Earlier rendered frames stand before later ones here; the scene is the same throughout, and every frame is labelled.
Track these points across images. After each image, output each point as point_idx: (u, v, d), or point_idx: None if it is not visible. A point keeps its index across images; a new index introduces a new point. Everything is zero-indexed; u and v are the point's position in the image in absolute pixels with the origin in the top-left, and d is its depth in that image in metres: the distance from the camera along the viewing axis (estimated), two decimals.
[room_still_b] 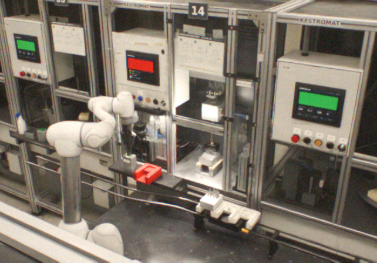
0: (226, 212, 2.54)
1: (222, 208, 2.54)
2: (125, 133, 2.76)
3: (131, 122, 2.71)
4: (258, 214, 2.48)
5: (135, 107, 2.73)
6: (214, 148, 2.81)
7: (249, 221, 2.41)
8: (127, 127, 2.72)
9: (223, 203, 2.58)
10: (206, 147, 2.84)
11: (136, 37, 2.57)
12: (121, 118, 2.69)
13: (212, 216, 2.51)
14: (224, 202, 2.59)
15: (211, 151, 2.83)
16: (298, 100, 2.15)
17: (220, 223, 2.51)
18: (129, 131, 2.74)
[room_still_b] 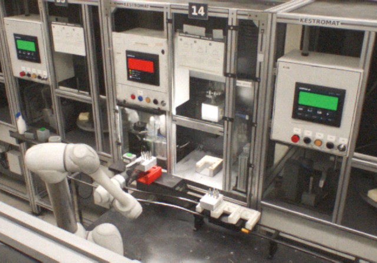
0: (226, 212, 2.54)
1: (222, 208, 2.54)
2: None
3: None
4: (258, 214, 2.48)
5: (135, 107, 2.73)
6: (215, 135, 2.76)
7: (249, 221, 2.41)
8: None
9: (223, 203, 2.58)
10: (206, 134, 2.80)
11: (136, 37, 2.57)
12: None
13: (212, 216, 2.51)
14: (224, 202, 2.59)
15: (212, 137, 2.78)
16: (298, 100, 2.15)
17: (220, 223, 2.51)
18: None
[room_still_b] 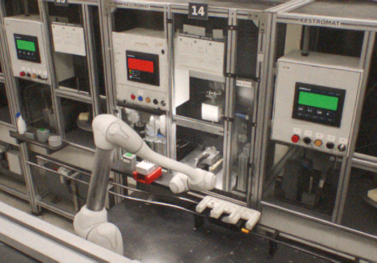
0: (226, 212, 2.54)
1: (222, 208, 2.54)
2: None
3: None
4: (258, 214, 2.48)
5: (135, 107, 2.73)
6: (215, 135, 2.76)
7: (249, 221, 2.41)
8: None
9: (223, 203, 2.58)
10: (206, 134, 2.80)
11: (136, 37, 2.57)
12: None
13: (212, 216, 2.51)
14: (224, 202, 2.59)
15: (212, 137, 2.78)
16: (298, 100, 2.15)
17: (220, 223, 2.51)
18: None
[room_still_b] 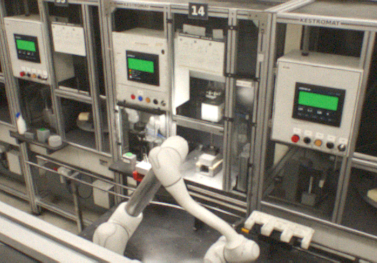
0: (277, 229, 2.39)
1: (272, 224, 2.39)
2: None
3: None
4: (312, 232, 2.33)
5: (135, 107, 2.73)
6: (214, 152, 2.82)
7: (305, 239, 2.27)
8: None
9: (273, 219, 2.43)
10: (206, 151, 2.85)
11: (136, 37, 2.57)
12: None
13: (263, 233, 2.36)
14: (274, 218, 2.44)
15: (211, 155, 2.84)
16: (298, 100, 2.15)
17: (271, 240, 2.36)
18: None
